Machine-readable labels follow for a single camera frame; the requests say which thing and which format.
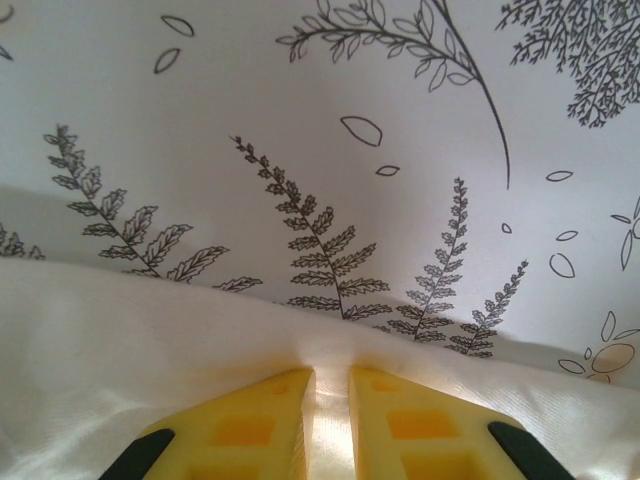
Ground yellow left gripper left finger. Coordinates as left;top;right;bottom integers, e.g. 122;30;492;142
102;368;314;480

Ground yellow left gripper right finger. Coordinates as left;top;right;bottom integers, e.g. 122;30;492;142
348;365;577;480

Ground white t-shirt with robot print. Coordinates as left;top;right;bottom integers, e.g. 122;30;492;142
0;256;640;480

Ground floral fern print tablecloth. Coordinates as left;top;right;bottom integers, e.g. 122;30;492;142
0;0;640;396

